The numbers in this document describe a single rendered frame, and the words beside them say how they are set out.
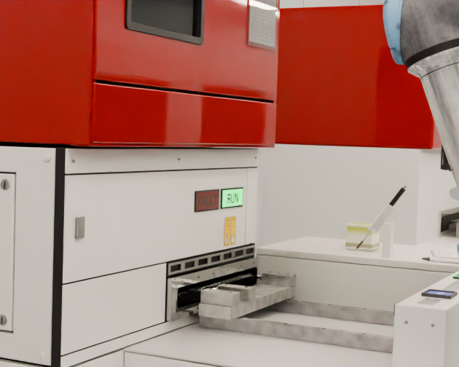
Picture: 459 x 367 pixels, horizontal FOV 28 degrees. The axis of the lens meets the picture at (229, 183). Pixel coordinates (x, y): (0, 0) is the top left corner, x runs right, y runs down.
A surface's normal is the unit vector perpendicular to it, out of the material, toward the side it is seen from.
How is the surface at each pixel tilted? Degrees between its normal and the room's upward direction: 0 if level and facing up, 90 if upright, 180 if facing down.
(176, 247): 90
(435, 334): 90
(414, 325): 90
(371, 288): 90
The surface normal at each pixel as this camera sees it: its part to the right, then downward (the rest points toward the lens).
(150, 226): 0.89, 0.05
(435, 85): -0.74, 0.15
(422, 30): -0.53, 0.06
